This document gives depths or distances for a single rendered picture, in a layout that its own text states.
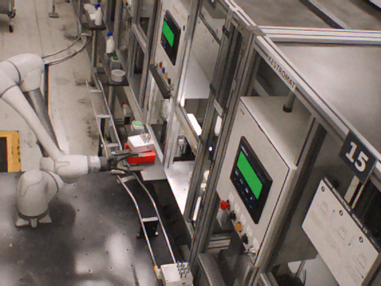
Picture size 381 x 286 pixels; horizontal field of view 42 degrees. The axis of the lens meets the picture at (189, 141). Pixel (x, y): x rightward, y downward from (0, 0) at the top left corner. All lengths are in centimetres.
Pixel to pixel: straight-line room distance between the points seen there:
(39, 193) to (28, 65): 65
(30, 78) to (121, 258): 102
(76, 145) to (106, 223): 177
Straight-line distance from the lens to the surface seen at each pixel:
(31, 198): 266
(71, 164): 240
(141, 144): 281
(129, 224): 280
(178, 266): 230
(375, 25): 229
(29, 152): 437
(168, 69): 267
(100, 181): 305
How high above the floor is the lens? 267
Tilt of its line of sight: 35 degrees down
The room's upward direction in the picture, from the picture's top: 12 degrees clockwise
